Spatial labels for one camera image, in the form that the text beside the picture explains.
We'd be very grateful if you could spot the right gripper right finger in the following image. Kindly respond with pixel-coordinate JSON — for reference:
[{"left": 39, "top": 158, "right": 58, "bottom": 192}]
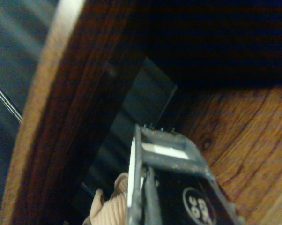
[{"left": 127, "top": 123, "right": 246, "bottom": 225}]

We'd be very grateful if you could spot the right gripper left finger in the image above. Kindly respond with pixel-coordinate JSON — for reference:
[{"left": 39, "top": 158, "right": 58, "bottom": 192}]
[{"left": 142, "top": 165, "right": 162, "bottom": 225}]

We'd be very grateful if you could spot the beige ribbed shoe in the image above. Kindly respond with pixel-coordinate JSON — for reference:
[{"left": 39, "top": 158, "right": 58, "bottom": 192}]
[{"left": 83, "top": 172, "right": 132, "bottom": 225}]

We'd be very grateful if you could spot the thin metal pole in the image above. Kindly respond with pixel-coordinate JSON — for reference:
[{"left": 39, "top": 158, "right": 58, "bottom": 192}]
[{"left": 0, "top": 78, "right": 23, "bottom": 124}]

